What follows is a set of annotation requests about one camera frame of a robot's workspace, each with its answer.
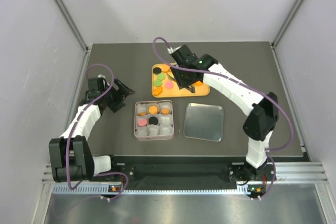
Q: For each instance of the silver tin lid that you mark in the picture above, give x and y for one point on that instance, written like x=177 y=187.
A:
x=204 y=122

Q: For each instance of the black sandwich cookie bottom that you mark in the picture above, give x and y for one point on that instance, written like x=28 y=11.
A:
x=153 y=121

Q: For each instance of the green cookie upper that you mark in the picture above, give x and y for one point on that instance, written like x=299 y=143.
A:
x=161 y=76

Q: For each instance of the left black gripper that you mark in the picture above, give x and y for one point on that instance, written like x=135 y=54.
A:
x=121 y=94

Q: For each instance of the orange fish cookie left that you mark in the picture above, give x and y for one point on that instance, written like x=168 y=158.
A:
x=157 y=91

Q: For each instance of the slotted cable duct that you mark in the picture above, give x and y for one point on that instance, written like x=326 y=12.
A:
x=106 y=189

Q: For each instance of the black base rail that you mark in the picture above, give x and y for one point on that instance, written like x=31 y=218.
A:
x=178 y=172

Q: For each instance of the yellow cookie tray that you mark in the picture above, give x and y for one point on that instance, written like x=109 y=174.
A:
x=175 y=92

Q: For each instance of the pink cookie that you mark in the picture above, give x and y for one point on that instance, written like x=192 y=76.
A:
x=169 y=84
x=142 y=122

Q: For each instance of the round orange cookie top-left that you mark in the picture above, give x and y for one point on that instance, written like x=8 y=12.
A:
x=165 y=68

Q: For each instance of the tan dotted round cookie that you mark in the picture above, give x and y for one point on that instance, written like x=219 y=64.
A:
x=153 y=109

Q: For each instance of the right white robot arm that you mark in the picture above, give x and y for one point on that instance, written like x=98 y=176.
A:
x=261 y=114

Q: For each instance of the green cookie lower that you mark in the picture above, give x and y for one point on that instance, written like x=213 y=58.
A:
x=157 y=83

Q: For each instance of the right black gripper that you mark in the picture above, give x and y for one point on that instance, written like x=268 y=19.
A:
x=181 y=83

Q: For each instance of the green cookie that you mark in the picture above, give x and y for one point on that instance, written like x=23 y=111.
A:
x=157 y=83
x=161 y=76

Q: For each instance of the pink cookie tin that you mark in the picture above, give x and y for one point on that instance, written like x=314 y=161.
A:
x=154 y=120

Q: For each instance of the black sandwich cookie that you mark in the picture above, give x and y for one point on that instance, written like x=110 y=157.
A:
x=153 y=121
x=157 y=70

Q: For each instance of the black sandwich cookie top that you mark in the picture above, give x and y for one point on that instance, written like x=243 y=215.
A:
x=157 y=70

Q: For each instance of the metal tongs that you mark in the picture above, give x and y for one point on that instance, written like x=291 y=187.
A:
x=189 y=88

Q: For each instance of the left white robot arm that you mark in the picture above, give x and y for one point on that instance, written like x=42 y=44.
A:
x=70 y=155

